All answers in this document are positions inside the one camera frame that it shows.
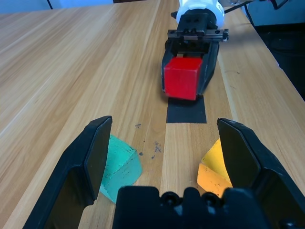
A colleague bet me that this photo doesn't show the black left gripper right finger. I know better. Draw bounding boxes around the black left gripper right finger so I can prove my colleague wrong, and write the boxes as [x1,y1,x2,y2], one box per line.
[216,118,305,229]

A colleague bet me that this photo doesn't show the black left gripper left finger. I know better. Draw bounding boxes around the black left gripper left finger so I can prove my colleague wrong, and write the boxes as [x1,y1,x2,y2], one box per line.
[22,116,113,229]

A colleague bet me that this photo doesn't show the yellow cube block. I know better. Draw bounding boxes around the yellow cube block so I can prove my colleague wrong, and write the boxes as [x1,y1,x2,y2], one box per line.
[196,139,233,198]

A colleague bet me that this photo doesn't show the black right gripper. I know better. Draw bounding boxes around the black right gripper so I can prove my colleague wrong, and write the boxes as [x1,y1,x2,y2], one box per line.
[161,11,229,95]

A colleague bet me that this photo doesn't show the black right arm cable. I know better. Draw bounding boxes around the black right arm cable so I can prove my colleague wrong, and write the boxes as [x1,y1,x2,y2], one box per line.
[224,0,254,26]

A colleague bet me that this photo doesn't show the red cube block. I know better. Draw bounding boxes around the red cube block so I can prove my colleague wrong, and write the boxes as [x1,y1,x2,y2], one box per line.
[163,57,203,101]

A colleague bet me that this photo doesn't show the green cube block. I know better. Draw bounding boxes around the green cube block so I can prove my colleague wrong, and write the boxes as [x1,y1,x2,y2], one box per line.
[99,135,143,204]

